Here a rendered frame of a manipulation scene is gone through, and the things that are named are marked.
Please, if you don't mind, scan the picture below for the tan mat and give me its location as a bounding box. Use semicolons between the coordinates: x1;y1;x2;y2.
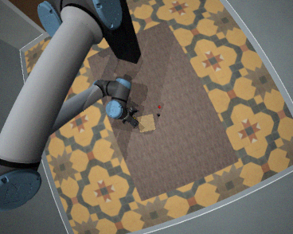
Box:
137;114;156;133

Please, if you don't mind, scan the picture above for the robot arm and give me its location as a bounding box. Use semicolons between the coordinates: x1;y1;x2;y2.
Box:
0;0;139;212

